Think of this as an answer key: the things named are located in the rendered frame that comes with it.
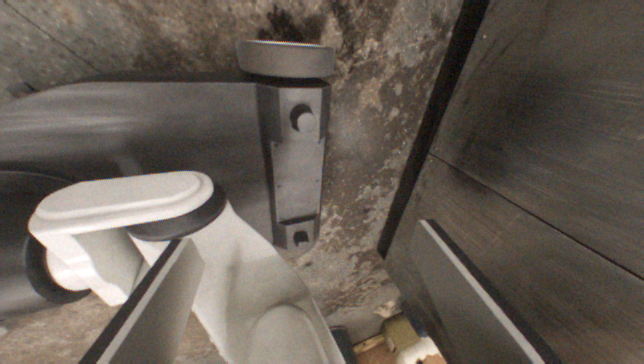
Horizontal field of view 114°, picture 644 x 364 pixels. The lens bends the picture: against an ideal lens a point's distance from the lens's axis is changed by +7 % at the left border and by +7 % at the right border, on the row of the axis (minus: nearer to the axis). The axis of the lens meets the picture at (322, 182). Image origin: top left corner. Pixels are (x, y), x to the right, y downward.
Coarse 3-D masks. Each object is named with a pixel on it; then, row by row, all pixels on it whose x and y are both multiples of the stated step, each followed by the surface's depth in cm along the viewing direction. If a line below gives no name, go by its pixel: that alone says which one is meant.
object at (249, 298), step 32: (224, 192) 38; (160, 224) 29; (192, 224) 31; (224, 224) 33; (224, 256) 28; (256, 256) 28; (224, 288) 25; (256, 288) 22; (288, 288) 22; (224, 320) 18; (256, 320) 18; (288, 320) 18; (320, 320) 19; (224, 352) 17; (256, 352) 16; (288, 352) 16; (320, 352) 16
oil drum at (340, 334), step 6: (330, 330) 165; (336, 330) 168; (342, 330) 172; (336, 336) 163; (342, 336) 167; (348, 336) 176; (336, 342) 159; (342, 342) 162; (348, 342) 167; (342, 348) 158; (348, 348) 161; (342, 354) 154; (348, 354) 157; (354, 354) 163; (348, 360) 153; (354, 360) 157
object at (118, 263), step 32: (64, 192) 29; (96, 192) 30; (128, 192) 30; (160, 192) 30; (192, 192) 32; (32, 224) 25; (64, 224) 26; (96, 224) 26; (128, 224) 28; (64, 256) 27; (96, 256) 30; (128, 256) 36; (96, 288) 31; (128, 288) 35
